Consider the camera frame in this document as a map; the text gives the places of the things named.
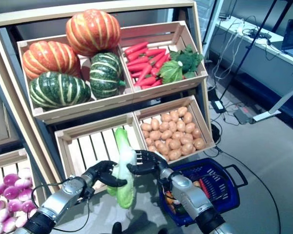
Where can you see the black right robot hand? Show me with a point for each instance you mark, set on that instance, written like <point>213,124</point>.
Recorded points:
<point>153,162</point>

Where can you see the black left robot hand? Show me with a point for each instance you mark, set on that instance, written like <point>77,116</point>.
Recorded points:
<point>100,170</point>

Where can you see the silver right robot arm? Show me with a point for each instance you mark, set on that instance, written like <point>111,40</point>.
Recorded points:
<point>190,195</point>

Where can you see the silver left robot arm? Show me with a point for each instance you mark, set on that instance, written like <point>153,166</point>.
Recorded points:
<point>63,195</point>

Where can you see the blue plastic shopping basket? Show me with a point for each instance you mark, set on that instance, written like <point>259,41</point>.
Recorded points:
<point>230,185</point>

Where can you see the tan toy potato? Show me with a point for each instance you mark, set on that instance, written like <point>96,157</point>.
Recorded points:
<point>175,154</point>
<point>173,115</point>
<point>146,126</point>
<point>196,133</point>
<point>174,144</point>
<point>166,117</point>
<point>199,143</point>
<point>163,148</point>
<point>155,135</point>
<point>182,111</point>
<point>152,148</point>
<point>190,127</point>
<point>188,148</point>
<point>180,126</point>
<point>177,134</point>
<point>186,139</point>
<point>187,117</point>
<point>155,123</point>
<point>166,134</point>
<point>149,141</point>
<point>164,126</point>
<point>173,126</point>

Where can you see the wide wooden slat crate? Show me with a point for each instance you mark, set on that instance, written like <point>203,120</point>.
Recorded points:
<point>88,146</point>
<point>88,107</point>

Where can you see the small orange toy fruit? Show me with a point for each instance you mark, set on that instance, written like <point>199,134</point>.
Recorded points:
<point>169,198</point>

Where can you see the white toy garlic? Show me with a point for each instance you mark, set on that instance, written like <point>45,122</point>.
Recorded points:
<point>177,201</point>

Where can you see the beige toy mushroom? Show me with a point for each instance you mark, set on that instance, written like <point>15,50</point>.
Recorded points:
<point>196,184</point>

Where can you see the small red ribbed carrot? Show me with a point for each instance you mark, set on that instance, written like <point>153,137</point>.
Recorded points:
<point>204,188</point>

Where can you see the black left robot foot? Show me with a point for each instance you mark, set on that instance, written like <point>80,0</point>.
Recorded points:
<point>117,228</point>

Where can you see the narrow wooden slat crate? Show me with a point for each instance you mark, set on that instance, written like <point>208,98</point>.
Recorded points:
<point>171,90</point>
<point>206,126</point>

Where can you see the red toy carrot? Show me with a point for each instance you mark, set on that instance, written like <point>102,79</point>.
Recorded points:
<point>138,67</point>
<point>162,61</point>
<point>144,73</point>
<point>152,84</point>
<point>136,54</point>
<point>156,58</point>
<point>136,48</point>
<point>138,61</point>
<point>145,81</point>
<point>155,52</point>

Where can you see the black white power adapter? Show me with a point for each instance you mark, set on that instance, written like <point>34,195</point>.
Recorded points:
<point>218,105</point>

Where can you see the flat green striped pumpkin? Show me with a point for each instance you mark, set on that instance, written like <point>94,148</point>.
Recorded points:
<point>58,90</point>

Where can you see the light green toy lettuce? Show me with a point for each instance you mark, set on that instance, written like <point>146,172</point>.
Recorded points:
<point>172,72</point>

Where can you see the green striped pumpkin with stem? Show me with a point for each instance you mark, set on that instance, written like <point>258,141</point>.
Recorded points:
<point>105,75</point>

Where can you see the grey power strip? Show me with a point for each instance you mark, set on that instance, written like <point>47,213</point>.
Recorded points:
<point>244,117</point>

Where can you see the dark green leafy vegetable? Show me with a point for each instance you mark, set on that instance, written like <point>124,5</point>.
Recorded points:
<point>190,59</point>

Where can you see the flat orange striped pumpkin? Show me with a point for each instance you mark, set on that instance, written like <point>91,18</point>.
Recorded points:
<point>48,58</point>

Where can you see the round orange striped pumpkin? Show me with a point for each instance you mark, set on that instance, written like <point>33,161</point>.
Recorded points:
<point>92,33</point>

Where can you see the white office desk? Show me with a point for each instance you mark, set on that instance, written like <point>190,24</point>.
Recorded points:
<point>258,63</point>

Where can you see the black stand pole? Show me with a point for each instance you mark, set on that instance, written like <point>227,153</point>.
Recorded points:
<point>251,45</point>

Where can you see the wooden display shelf frame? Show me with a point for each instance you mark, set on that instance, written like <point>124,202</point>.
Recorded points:
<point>88,12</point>

